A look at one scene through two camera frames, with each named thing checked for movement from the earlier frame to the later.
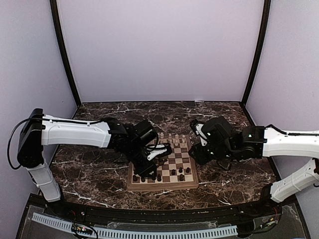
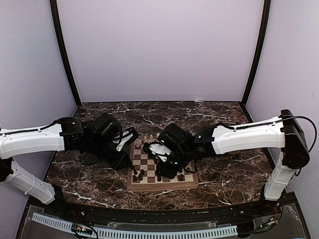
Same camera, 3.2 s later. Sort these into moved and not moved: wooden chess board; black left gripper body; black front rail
Moved: black left gripper body
Not moved: wooden chess board; black front rail
